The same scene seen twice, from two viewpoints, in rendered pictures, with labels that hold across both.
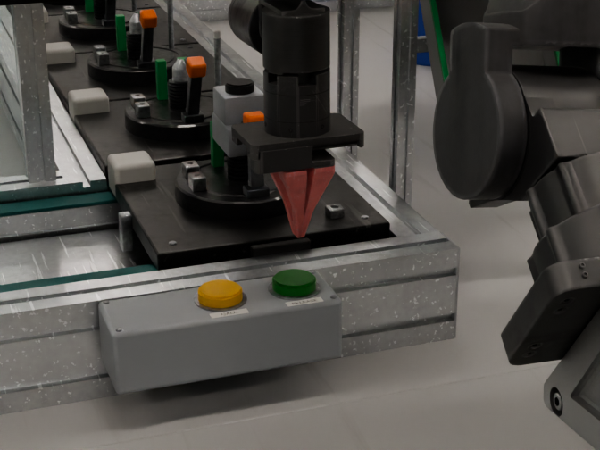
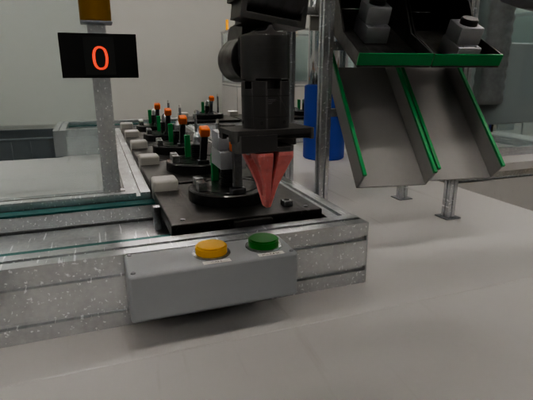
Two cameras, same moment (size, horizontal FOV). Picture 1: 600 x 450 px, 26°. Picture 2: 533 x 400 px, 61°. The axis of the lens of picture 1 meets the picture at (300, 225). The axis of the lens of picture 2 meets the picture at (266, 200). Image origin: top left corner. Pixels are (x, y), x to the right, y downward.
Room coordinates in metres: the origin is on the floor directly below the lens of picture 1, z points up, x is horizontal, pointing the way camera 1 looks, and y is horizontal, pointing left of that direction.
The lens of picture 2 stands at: (0.51, 0.01, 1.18)
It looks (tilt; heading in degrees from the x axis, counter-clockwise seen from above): 16 degrees down; 359
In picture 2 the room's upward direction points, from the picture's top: straight up
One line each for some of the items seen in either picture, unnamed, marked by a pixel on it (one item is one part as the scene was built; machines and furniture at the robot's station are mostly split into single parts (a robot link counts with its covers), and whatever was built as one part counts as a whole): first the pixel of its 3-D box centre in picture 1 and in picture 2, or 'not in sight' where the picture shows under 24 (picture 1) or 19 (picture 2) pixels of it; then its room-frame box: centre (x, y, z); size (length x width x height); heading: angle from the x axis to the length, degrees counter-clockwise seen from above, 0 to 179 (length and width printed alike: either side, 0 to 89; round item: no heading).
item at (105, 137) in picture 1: (180, 89); (197, 149); (1.52, 0.14, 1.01); 0.24 x 0.24 x 0.13; 19
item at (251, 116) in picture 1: (253, 147); (235, 163); (1.24, 0.05, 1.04); 0.04 x 0.02 x 0.08; 19
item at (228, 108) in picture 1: (237, 111); (226, 144); (1.29, 0.07, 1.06); 0.08 x 0.04 x 0.07; 19
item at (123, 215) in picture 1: (126, 231); (156, 217); (1.24, 0.18, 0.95); 0.01 x 0.01 x 0.04; 19
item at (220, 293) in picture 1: (220, 297); (211, 251); (1.05, 0.07, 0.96); 0.04 x 0.04 x 0.02
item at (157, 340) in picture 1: (220, 329); (212, 274); (1.05, 0.07, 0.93); 0.21 x 0.07 x 0.06; 109
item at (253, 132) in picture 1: (296, 107); (265, 111); (1.07, 0.00, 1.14); 0.10 x 0.07 x 0.07; 110
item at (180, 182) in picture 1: (241, 186); (228, 190); (1.28, 0.06, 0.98); 0.14 x 0.14 x 0.02
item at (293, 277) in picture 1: (294, 287); (263, 244); (1.07, 0.01, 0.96); 0.04 x 0.04 x 0.02
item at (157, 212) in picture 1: (242, 203); (229, 201); (1.28, 0.06, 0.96); 0.24 x 0.24 x 0.02; 19
